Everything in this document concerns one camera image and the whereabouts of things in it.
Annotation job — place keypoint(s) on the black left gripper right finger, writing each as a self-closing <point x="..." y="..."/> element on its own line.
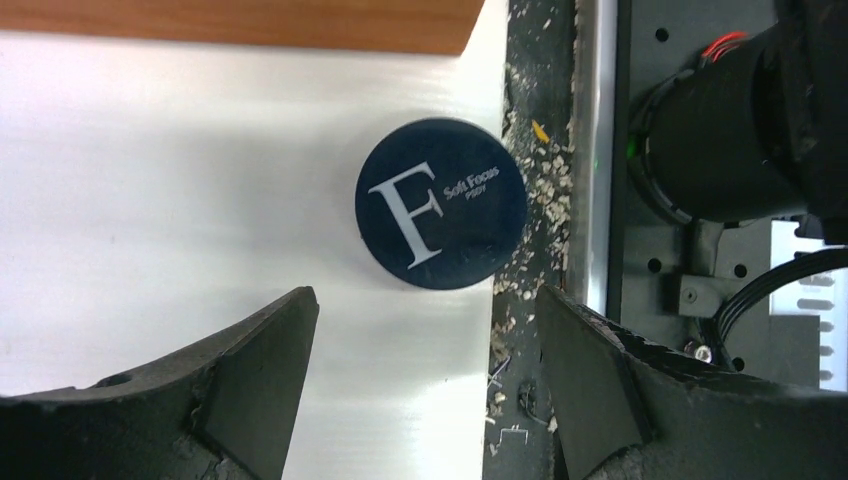
<point x="629" y="408"/>

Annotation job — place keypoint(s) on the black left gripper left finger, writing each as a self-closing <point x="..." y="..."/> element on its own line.
<point x="223" y="407"/>

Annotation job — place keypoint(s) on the round navy cream tin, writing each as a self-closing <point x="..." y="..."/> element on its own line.
<point x="440" y="204"/>

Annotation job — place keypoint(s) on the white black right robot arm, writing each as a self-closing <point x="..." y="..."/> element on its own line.
<point x="739" y="110"/>

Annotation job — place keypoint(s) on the orange compartment tray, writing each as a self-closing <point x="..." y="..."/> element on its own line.
<point x="429" y="27"/>

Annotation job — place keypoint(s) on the black metal base rail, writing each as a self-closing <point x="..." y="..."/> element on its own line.
<point x="677" y="284"/>

